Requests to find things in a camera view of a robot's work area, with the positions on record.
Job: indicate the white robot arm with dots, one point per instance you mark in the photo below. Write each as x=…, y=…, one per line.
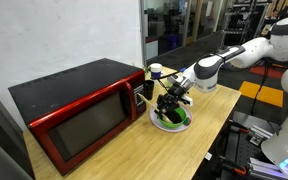
x=203, y=76

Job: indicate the white cup with blue band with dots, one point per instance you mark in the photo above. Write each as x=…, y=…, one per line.
x=155, y=69

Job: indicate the wooden ladle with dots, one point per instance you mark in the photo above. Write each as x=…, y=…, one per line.
x=163, y=116

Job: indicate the red and black microwave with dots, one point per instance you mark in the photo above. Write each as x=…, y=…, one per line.
x=75, y=112

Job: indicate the green bowl with dark contents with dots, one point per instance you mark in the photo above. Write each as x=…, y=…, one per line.
x=176, y=118

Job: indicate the lilac plate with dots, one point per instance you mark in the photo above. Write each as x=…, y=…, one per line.
x=156, y=122

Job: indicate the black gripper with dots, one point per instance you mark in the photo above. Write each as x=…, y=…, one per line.
x=174, y=94

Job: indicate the black cup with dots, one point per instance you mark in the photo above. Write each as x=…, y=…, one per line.
x=149, y=88

